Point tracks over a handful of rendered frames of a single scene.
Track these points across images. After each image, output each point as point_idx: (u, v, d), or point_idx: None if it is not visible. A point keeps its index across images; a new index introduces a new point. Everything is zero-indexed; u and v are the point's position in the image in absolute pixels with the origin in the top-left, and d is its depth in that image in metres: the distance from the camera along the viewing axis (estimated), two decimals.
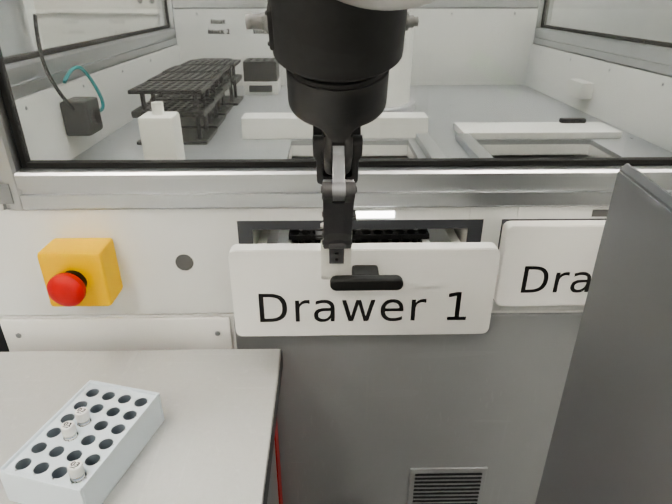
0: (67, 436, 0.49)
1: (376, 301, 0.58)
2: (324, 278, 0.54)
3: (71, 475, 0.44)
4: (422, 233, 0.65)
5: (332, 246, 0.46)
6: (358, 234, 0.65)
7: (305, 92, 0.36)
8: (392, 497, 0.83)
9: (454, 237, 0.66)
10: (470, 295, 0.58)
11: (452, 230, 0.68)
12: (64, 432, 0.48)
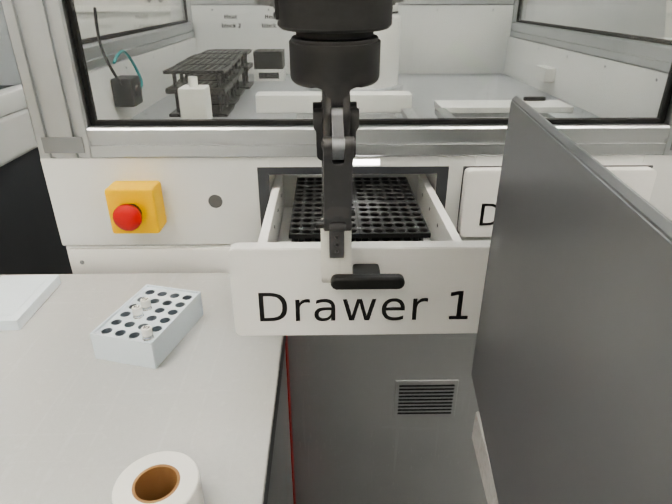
0: (136, 314, 0.66)
1: (377, 300, 0.57)
2: (324, 281, 0.53)
3: (144, 334, 0.62)
4: (423, 232, 0.65)
5: (332, 227, 0.47)
6: (359, 233, 0.65)
7: (306, 52, 0.40)
8: (381, 407, 1.01)
9: (455, 236, 0.65)
10: (472, 294, 0.57)
11: (453, 229, 0.67)
12: (134, 311, 0.66)
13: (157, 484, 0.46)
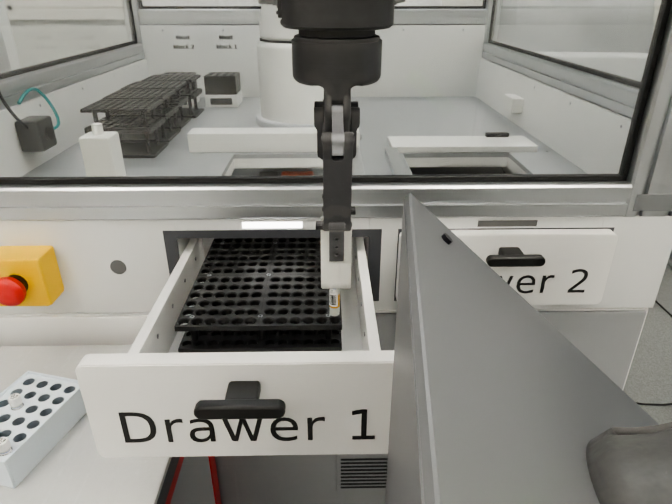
0: None
1: (264, 419, 0.48)
2: (324, 286, 0.52)
3: None
4: (333, 323, 0.55)
5: (332, 226, 0.46)
6: (257, 324, 0.55)
7: (308, 50, 0.41)
8: (322, 481, 0.91)
9: (372, 327, 0.56)
10: (378, 413, 0.48)
11: (373, 315, 0.58)
12: None
13: None
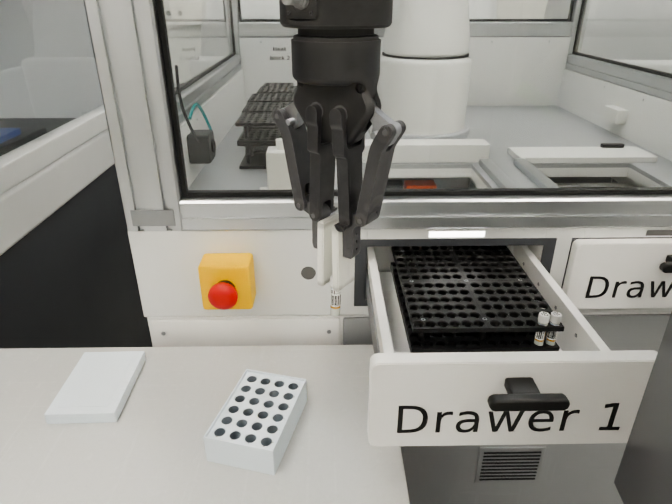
0: (551, 321, 0.61)
1: (525, 412, 0.53)
2: (340, 288, 0.52)
3: (332, 284, 0.53)
4: (556, 326, 0.61)
5: (370, 219, 0.48)
6: (487, 326, 0.61)
7: (350, 49, 0.41)
8: (462, 473, 0.97)
9: (589, 329, 0.61)
10: (628, 406, 0.53)
11: (583, 318, 0.63)
12: (551, 317, 0.61)
13: None
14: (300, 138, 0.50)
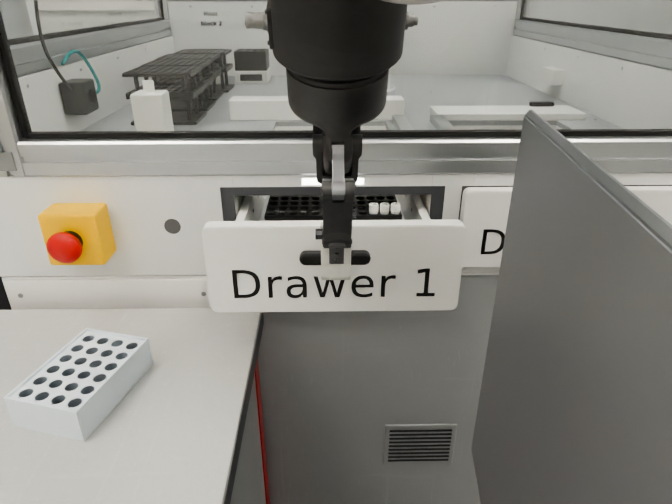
0: (391, 210, 0.67)
1: None
2: (324, 279, 0.54)
3: (369, 209, 0.67)
4: (395, 214, 0.67)
5: (332, 246, 0.46)
6: None
7: (305, 91, 0.36)
8: (369, 453, 0.89)
9: (426, 218, 0.67)
10: (439, 272, 0.59)
11: (425, 211, 0.69)
12: (391, 206, 0.67)
13: None
14: None
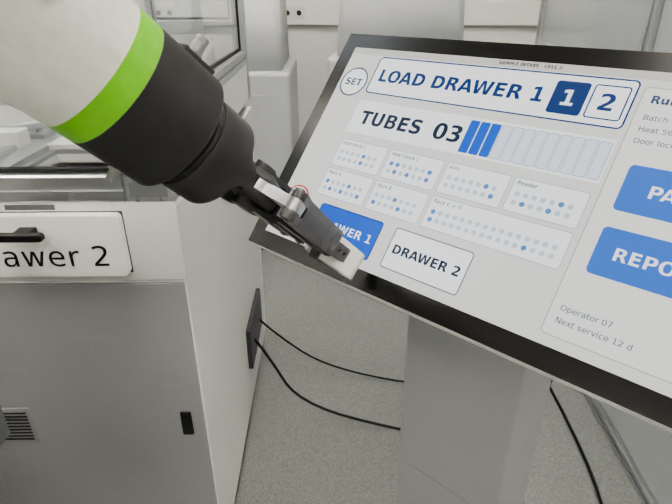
0: None
1: None
2: None
3: None
4: None
5: None
6: None
7: None
8: None
9: None
10: None
11: None
12: None
13: None
14: None
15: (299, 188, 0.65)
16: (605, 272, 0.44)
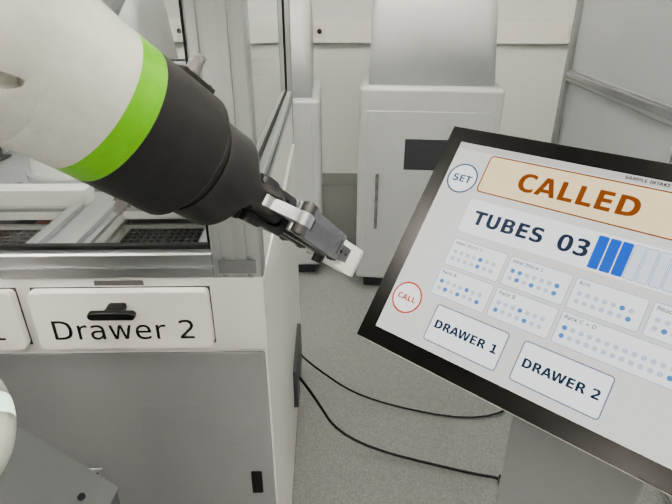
0: None
1: None
2: None
3: None
4: None
5: None
6: None
7: None
8: None
9: None
10: (2, 324, 0.86)
11: None
12: None
13: None
14: None
15: (410, 285, 0.66)
16: None
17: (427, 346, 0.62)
